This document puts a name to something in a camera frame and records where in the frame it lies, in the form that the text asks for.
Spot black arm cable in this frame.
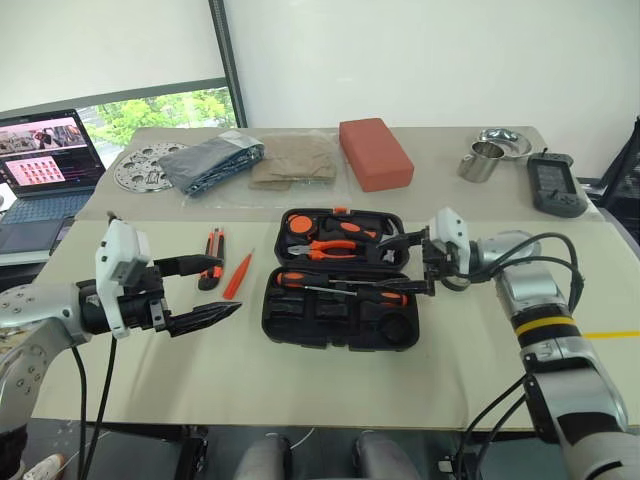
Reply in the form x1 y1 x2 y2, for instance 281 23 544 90
71 343 89 480
479 255 581 292
91 334 119 480
492 231 584 314

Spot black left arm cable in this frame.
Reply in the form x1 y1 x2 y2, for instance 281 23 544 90
91 334 119 480
71 343 89 480

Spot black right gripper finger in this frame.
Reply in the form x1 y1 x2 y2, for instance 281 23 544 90
398 276 437 297
376 226 432 252

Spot black robot body cable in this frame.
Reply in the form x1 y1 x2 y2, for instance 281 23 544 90
457 377 532 480

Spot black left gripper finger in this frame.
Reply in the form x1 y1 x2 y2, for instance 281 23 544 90
152 253 227 279
166 300 244 338

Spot stainless steel dish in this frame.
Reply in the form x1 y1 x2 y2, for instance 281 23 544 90
471 127 534 162

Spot black mesh chair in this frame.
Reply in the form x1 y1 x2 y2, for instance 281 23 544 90
597 114 640 222

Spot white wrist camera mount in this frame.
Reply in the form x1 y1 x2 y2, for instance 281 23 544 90
94 218 154 341
428 206 474 277

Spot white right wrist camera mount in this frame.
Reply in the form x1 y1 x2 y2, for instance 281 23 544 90
428 206 474 277

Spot orange handled pliers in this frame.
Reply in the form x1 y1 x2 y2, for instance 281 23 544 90
287 238 359 262

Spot black plastic tool case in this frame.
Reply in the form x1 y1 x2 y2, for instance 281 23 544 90
260 206 422 353

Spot black orange utility knife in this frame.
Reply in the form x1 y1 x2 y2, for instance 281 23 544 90
197 227 227 293

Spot white sneaker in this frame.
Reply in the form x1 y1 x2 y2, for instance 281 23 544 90
22 453 67 480

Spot perforated round metal plate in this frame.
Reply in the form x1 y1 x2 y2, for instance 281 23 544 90
113 141 192 194

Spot hammer with orange black handle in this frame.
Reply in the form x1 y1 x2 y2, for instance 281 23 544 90
319 214 402 251

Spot orange test pen screwdriver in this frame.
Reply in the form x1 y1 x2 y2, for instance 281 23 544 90
222 247 257 302

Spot dark window frame post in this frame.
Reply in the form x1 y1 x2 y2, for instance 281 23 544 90
208 0 250 129

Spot orange black tape measure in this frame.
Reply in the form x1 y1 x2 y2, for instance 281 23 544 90
286 212 317 237

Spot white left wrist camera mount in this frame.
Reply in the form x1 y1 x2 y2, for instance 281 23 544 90
94 218 154 341

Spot red brick block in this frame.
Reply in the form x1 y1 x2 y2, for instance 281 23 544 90
338 117 417 194

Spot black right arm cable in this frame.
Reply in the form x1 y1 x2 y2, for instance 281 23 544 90
492 231 584 314
479 255 581 292

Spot black handheld controller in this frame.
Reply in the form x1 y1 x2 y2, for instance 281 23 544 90
526 148 589 220

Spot stainless steel cup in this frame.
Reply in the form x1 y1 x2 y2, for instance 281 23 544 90
456 140 504 185

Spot yellow strap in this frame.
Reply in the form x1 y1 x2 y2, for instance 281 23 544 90
514 314 640 342

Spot open laptop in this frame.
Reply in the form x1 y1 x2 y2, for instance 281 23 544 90
0 108 107 256

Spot folded beige cloth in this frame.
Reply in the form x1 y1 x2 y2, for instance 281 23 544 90
248 133 341 193

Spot folded dark blue cloth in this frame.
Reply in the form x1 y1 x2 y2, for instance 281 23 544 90
157 132 267 199

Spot thin white wire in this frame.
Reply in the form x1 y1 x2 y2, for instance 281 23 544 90
288 426 318 449

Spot orange black screwdriver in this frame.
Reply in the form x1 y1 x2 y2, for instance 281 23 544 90
298 283 409 308
273 270 426 290

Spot clear plastic bag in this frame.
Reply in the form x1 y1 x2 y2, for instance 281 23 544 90
179 128 359 209

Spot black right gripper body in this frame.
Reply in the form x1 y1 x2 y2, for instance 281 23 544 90
420 237 465 291

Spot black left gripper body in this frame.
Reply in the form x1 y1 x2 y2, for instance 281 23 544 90
118 266 175 332

